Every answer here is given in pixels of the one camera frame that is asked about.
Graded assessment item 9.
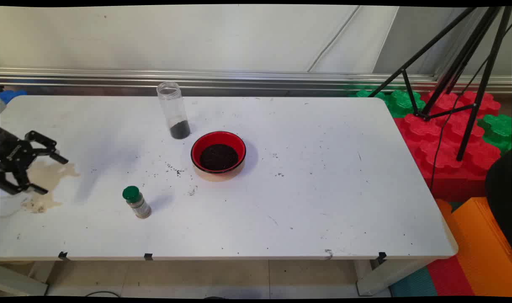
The red foam block pile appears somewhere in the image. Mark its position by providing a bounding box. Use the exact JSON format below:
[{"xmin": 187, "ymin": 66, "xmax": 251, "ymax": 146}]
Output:
[{"xmin": 393, "ymin": 90, "xmax": 504, "ymax": 202}]

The blue foam object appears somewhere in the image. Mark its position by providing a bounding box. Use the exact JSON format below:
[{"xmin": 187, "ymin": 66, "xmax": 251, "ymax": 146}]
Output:
[{"xmin": 0, "ymin": 89, "xmax": 27, "ymax": 106}]

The black tripod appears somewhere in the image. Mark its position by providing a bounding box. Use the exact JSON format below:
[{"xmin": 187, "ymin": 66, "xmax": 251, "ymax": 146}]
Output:
[{"xmin": 367, "ymin": 6, "xmax": 512, "ymax": 162}]

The green-lidded spice bottle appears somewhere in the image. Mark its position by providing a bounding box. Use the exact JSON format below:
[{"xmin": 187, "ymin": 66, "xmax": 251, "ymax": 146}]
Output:
[{"xmin": 122, "ymin": 186, "xmax": 152, "ymax": 219}]

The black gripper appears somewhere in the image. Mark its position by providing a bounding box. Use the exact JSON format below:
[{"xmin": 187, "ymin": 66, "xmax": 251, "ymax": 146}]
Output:
[{"xmin": 0, "ymin": 128, "xmax": 69, "ymax": 196}]

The clear plastic jar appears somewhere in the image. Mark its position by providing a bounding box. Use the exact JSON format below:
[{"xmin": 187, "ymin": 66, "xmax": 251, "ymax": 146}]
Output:
[{"xmin": 157, "ymin": 81, "xmax": 192, "ymax": 140}]

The white table leg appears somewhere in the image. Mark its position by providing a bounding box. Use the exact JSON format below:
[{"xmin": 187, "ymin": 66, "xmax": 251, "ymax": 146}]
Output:
[
  {"xmin": 0, "ymin": 261, "xmax": 55, "ymax": 296},
  {"xmin": 356, "ymin": 258, "xmax": 434, "ymax": 296}
]

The aluminium wall rail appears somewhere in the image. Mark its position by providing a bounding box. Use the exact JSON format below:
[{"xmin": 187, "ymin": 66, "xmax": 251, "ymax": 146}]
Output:
[{"xmin": 0, "ymin": 66, "xmax": 512, "ymax": 96}]

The black seeds heap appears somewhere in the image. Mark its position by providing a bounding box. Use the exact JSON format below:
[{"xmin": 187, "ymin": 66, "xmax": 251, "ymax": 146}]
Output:
[
  {"xmin": 199, "ymin": 144, "xmax": 239, "ymax": 171},
  {"xmin": 170, "ymin": 120, "xmax": 191, "ymax": 140}
]

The red bowl with black rim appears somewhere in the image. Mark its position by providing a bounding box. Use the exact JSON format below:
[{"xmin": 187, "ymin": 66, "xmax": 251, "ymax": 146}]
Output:
[{"xmin": 191, "ymin": 131, "xmax": 247, "ymax": 182}]

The orange ribbed foam mat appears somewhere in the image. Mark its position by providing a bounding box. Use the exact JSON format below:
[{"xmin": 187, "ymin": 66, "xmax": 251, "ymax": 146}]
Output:
[{"xmin": 435, "ymin": 197, "xmax": 512, "ymax": 297}]

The large black rounded object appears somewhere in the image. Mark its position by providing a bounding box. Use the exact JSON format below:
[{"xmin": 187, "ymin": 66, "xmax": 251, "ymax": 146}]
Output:
[{"xmin": 485, "ymin": 149, "xmax": 512, "ymax": 250}]

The teal foam mat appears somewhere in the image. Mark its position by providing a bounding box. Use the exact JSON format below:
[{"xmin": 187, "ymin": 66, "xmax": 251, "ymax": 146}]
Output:
[{"xmin": 390, "ymin": 266, "xmax": 438, "ymax": 298}]

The green foam block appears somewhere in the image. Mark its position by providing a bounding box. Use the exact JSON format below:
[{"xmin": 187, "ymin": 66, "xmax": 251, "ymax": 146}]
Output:
[
  {"xmin": 477, "ymin": 114, "xmax": 512, "ymax": 154},
  {"xmin": 356, "ymin": 88, "xmax": 425, "ymax": 119}
]

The red foam mat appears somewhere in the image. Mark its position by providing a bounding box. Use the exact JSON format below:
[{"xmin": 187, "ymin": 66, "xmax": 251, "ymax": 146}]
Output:
[{"xmin": 426, "ymin": 256, "xmax": 476, "ymax": 297}]

